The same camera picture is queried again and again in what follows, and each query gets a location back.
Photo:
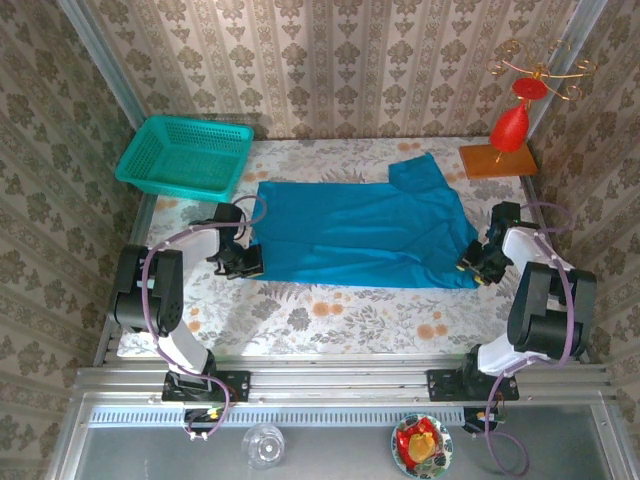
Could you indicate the blue t-shirt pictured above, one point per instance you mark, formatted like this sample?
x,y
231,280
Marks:
x,y
360,235

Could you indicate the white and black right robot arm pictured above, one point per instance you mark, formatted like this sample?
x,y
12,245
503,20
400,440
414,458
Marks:
x,y
545,320

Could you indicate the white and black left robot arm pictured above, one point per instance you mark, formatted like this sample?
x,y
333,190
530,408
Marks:
x,y
160,300

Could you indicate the orange wooden board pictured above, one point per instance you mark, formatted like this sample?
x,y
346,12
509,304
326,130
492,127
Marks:
x,y
500,167

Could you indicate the green plastic basket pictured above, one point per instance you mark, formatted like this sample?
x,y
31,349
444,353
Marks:
x,y
185,160

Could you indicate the red ribbed vase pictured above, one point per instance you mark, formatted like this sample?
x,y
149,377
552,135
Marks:
x,y
510,132

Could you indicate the floral patterned tablecloth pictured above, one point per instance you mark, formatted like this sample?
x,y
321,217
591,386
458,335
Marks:
x,y
350,330

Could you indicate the small black connector box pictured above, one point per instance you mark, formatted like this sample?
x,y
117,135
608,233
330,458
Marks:
x,y
472,417
200,415

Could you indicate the patterned bowl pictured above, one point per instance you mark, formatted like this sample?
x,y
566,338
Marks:
x,y
445,445

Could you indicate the yellow wrapped candy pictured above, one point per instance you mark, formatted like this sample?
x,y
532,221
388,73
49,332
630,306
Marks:
x,y
421,446

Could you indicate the red foil candy wrapper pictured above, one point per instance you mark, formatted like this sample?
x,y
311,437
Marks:
x,y
405,440

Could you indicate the clear glass cup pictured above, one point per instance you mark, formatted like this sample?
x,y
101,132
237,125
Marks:
x,y
263,445

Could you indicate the aluminium table side rail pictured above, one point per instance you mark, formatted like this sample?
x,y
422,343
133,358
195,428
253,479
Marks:
x,y
530,187
145,215

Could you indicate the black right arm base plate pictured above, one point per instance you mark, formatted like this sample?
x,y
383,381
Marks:
x,y
445,385

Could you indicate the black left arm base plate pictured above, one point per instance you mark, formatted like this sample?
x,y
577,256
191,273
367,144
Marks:
x,y
235,385

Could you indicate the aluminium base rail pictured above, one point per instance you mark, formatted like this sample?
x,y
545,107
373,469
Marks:
x,y
340,380

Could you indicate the aluminium frame post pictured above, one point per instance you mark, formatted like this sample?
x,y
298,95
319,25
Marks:
x,y
97,55
575,50

